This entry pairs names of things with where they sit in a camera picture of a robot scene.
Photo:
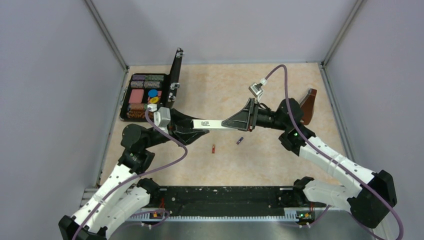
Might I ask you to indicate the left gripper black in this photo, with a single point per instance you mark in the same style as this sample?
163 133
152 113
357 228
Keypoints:
184 132

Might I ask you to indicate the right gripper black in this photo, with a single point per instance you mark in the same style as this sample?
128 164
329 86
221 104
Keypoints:
248 115

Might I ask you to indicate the white black remote control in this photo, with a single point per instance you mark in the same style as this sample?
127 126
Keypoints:
208 124

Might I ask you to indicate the blue battery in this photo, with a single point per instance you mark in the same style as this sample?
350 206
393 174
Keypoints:
240 140

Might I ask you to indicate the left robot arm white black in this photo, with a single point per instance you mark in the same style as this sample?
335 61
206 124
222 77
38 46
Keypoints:
127 189

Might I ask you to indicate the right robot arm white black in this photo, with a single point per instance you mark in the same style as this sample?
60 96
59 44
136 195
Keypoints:
366 194

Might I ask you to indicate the black poker chip case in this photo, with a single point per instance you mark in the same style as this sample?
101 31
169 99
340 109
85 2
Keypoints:
151 88

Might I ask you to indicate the brown wooden metronome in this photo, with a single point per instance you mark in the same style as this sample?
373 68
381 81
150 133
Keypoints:
307 105

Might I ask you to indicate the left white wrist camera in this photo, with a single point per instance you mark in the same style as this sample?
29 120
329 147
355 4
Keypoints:
158 116

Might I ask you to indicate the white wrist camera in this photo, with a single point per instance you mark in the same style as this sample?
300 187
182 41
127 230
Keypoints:
257 89
158 116

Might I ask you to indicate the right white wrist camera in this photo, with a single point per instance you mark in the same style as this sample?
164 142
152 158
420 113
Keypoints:
257 89

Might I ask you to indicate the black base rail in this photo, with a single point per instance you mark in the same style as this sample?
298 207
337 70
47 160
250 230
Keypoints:
228 204

